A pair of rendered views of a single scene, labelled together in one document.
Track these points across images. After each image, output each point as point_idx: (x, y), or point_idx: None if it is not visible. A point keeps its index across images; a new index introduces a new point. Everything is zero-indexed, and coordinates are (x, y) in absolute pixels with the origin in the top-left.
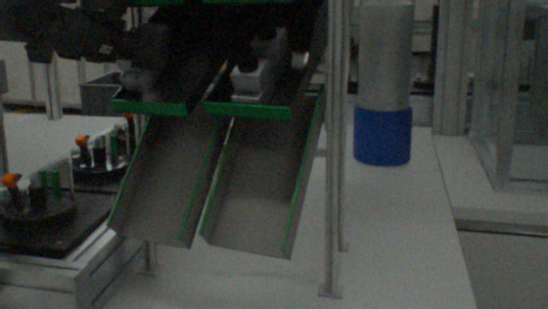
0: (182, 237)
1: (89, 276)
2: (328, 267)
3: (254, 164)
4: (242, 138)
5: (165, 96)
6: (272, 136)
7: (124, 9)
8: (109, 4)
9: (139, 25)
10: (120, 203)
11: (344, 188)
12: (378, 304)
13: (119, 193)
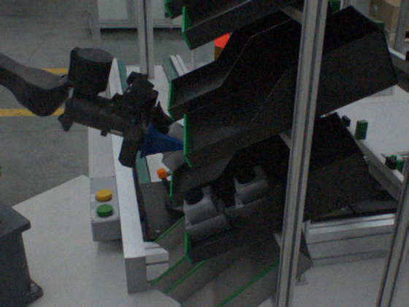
0: (155, 285)
1: (150, 264)
2: None
3: (238, 274)
4: (255, 246)
5: (198, 178)
6: (263, 262)
7: (136, 107)
8: (120, 101)
9: (150, 123)
10: (172, 233)
11: None
12: None
13: (172, 226)
